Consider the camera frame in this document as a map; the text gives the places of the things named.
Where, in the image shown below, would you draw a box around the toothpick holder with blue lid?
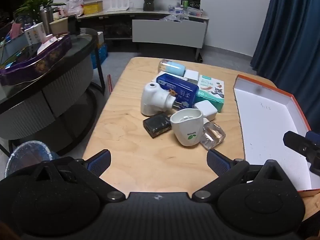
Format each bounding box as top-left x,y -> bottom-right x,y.
157,59 -> 186,77

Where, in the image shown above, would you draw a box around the blue storage box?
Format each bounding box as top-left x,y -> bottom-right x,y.
90,44 -> 109,69

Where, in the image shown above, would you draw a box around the trash bin with plastic liner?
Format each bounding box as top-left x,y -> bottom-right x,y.
4,141 -> 54,180

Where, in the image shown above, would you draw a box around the white plug-in device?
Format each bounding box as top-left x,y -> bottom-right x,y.
140,82 -> 181,117

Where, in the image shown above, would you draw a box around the purple tin tray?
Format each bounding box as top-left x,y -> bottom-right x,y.
0,34 -> 73,87

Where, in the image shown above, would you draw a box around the long tv stand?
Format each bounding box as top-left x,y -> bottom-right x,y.
76,10 -> 210,48

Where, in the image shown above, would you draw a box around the beige cup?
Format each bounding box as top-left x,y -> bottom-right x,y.
49,18 -> 69,36

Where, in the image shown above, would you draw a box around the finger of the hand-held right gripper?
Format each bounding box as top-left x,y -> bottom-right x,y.
305,131 -> 320,149
283,131 -> 320,175

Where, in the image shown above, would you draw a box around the white power adapter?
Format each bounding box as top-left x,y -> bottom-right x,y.
194,100 -> 217,120

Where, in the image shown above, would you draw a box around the clear plastic wrappers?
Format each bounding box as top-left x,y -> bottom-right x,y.
160,14 -> 190,23

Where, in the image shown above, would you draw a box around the steel thermos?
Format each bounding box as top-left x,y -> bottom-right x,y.
39,7 -> 53,36

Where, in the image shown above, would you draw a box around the clutter of small packages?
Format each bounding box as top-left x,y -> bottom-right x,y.
167,4 -> 204,18

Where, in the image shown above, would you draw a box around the plain white box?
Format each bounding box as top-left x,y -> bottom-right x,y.
184,69 -> 200,83

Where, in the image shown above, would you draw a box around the black and green box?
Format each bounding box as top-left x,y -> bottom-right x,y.
181,0 -> 202,8

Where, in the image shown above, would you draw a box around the white printed carton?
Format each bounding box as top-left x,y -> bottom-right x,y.
24,22 -> 47,46

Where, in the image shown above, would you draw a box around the blue curtain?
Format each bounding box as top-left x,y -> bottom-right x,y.
250,0 -> 320,135

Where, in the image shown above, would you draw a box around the white cup-shaped device green leaf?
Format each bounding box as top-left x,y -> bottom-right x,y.
170,109 -> 204,147

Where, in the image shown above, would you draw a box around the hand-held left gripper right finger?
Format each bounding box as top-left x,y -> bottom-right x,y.
191,149 -> 285,203

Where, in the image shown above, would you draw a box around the round black coffee table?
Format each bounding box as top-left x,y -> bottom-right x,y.
0,27 -> 105,155

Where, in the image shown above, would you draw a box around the white rolling cabinet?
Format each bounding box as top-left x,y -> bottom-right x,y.
132,19 -> 208,62

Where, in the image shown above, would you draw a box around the pink and white small box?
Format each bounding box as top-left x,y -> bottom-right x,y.
40,34 -> 58,49

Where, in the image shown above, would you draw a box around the large leafy potted plant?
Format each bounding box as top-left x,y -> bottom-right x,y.
15,0 -> 67,23

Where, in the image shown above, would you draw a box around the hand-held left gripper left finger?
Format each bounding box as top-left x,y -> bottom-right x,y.
32,149 -> 125,203

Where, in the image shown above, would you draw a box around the white plastic bag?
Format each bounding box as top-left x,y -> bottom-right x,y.
65,0 -> 84,17

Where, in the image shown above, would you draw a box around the white router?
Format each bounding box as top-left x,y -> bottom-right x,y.
106,0 -> 132,12

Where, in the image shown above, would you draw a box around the orange and white cardboard box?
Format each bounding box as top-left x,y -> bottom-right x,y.
233,74 -> 320,197

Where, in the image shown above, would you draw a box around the teal and white carton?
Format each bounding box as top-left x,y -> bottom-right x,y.
194,74 -> 225,113

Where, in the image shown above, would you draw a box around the black rectangular box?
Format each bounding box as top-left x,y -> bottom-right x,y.
143,114 -> 173,139

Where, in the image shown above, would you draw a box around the blue tin box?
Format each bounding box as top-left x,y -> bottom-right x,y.
156,71 -> 200,110

